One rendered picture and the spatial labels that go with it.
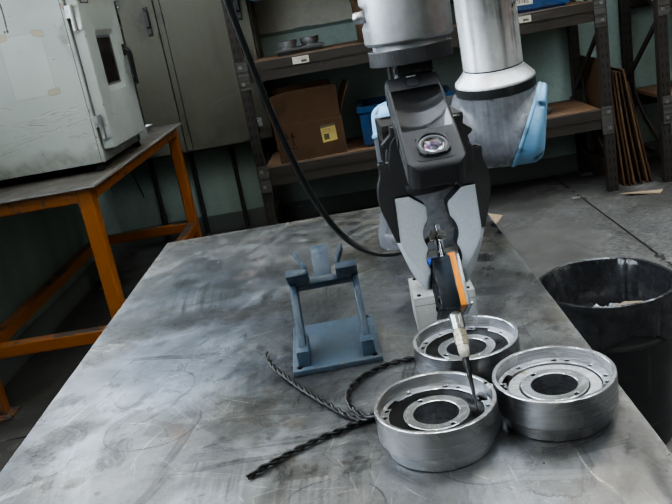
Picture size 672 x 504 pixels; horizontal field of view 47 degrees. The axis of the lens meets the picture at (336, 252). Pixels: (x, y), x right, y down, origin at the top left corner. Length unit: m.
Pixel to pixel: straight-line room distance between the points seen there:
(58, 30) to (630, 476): 2.49
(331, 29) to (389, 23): 4.00
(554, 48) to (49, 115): 3.00
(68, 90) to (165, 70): 1.71
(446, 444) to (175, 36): 3.98
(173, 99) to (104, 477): 3.84
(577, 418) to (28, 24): 2.48
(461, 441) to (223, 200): 4.24
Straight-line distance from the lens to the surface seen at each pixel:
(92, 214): 2.66
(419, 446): 0.64
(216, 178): 4.79
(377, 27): 0.64
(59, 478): 0.79
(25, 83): 2.90
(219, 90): 4.46
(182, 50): 4.48
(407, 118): 0.61
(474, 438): 0.64
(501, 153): 1.14
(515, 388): 0.70
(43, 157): 2.92
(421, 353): 0.76
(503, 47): 1.12
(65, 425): 0.89
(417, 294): 0.89
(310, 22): 4.65
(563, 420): 0.66
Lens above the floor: 1.17
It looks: 17 degrees down
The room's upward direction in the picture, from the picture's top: 10 degrees counter-clockwise
